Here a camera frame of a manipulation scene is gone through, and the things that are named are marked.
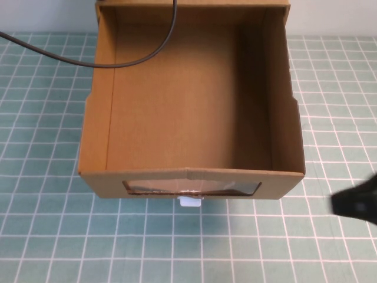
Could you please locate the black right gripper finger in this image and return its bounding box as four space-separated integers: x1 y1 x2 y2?
329 173 377 227

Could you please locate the green checked tablecloth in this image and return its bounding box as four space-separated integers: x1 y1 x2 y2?
0 31 377 283

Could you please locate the white handle with square end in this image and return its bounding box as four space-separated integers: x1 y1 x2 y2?
178 196 204 208

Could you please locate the cardboard box shell with dents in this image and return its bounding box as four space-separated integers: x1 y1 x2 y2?
94 0 293 18

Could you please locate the black cable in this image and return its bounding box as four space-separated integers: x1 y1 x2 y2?
0 0 178 70

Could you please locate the cardboard drawer with taped window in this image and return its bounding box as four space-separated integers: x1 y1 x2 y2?
77 4 305 202

